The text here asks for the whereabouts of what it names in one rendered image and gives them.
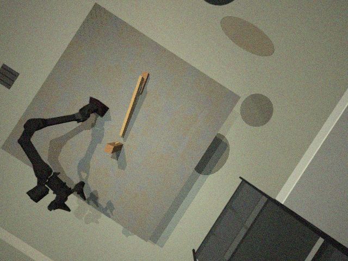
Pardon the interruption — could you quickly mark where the long wooden rail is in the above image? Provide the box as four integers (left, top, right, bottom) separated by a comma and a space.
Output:
120, 76, 144, 136

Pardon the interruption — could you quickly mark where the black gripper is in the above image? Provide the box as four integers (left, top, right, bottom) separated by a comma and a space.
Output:
47, 181, 86, 212

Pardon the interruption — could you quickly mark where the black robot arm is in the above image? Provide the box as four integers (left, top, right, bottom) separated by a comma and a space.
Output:
18, 101, 98, 205

